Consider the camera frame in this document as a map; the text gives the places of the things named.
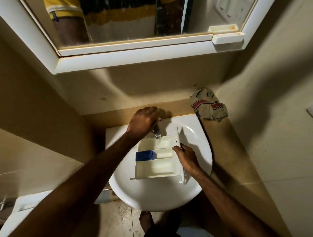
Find person's right hand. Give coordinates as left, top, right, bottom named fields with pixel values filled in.
left=172, top=143, right=201, bottom=177

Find person's left hand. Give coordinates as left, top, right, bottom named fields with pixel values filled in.
left=126, top=106, right=159, bottom=142

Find chrome faucet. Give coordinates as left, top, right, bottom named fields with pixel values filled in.
left=152, top=118, right=164, bottom=140

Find white detergent drawer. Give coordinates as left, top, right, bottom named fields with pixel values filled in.
left=129, top=126, right=187, bottom=184

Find person's right forearm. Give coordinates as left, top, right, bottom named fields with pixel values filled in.
left=189, top=167, right=279, bottom=237

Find person's left forearm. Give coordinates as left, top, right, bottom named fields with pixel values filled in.
left=9, top=132, right=145, bottom=237

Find person's black shorts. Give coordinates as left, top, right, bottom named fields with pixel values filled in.
left=144, top=212, right=183, bottom=237

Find person's left foot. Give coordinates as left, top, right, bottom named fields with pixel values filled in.
left=139, top=211, right=155, bottom=234

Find white ceramic sink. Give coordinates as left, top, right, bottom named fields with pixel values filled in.
left=105, top=113, right=213, bottom=212

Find crumpled beige striped rag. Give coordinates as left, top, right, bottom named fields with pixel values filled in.
left=189, top=87, right=229, bottom=122

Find white mirror cabinet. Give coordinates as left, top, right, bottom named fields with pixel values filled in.
left=0, top=0, right=276, bottom=75

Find white cabinet side shelf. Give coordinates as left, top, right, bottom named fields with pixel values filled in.
left=212, top=32, right=246, bottom=45

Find white toilet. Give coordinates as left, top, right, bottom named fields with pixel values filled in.
left=0, top=190, right=55, bottom=237

